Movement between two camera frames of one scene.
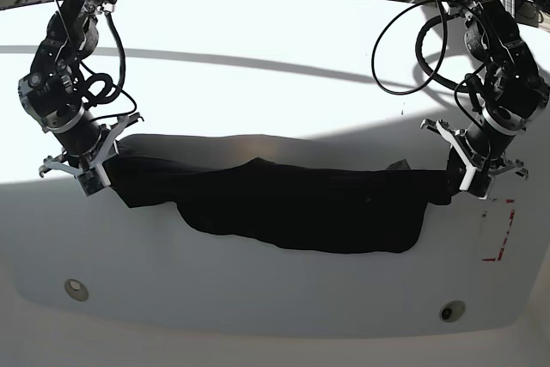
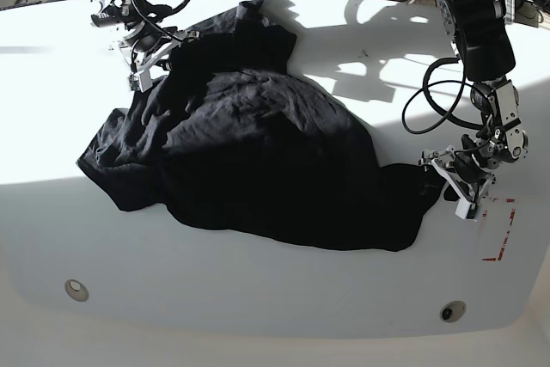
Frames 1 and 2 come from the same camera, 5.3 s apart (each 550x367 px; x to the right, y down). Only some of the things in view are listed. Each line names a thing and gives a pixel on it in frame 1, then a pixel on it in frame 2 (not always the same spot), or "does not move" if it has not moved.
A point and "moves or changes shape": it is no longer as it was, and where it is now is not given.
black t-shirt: x=285 y=193 moves or changes shape
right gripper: x=79 y=141 → x=145 y=39
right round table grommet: x=452 y=311 does not move
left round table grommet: x=76 y=290 does not move
